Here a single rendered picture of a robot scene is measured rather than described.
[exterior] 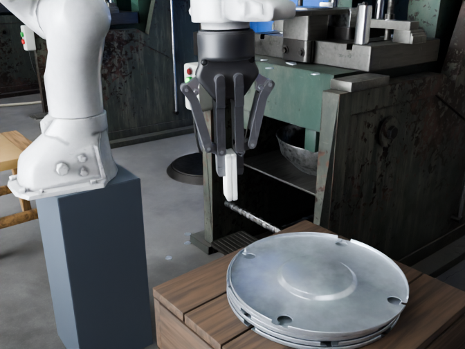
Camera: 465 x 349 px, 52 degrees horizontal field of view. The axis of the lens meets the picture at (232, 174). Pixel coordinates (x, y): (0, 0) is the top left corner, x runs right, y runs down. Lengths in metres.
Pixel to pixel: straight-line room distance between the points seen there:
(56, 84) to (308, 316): 0.63
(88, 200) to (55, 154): 0.11
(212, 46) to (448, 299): 0.57
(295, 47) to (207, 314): 0.78
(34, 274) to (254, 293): 0.99
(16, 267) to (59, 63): 0.89
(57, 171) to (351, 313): 0.61
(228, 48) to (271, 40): 0.82
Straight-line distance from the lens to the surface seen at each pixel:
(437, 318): 0.85
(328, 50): 1.28
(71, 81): 0.98
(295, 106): 1.25
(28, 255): 1.75
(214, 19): 0.60
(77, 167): 1.02
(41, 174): 1.01
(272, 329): 0.73
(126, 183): 1.04
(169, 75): 2.87
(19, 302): 1.53
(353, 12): 1.37
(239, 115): 0.65
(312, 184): 1.38
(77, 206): 1.02
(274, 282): 0.80
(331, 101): 1.08
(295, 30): 1.31
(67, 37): 0.92
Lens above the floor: 0.84
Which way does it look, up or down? 22 degrees down
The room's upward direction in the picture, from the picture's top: straight up
